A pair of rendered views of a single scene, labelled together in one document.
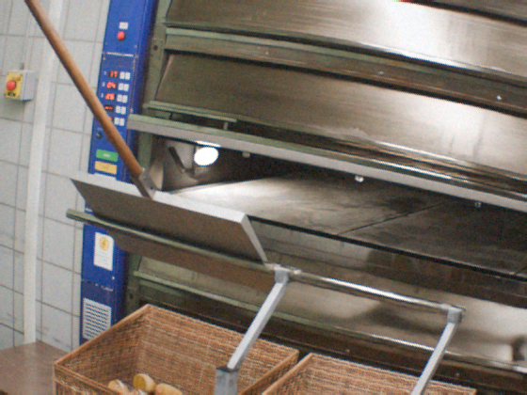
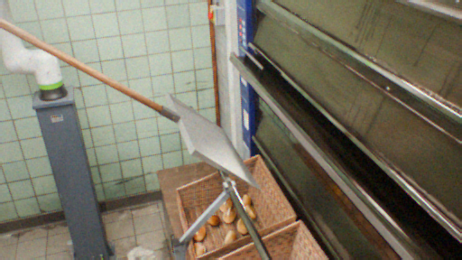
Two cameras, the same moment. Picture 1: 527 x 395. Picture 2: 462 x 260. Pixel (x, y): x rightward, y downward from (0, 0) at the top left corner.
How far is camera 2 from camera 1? 2.16 m
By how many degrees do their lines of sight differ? 45
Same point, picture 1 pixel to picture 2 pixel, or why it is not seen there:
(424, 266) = (345, 199)
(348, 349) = not seen: hidden behind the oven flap
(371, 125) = (319, 88)
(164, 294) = not seen: hidden behind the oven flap
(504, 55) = (392, 46)
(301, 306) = (300, 188)
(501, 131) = (389, 118)
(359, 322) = (318, 215)
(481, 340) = not seen: outside the picture
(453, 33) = (363, 19)
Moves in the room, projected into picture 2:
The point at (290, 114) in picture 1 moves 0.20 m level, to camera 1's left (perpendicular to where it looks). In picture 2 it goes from (291, 68) to (254, 58)
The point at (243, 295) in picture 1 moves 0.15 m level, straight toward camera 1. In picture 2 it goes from (282, 168) to (263, 182)
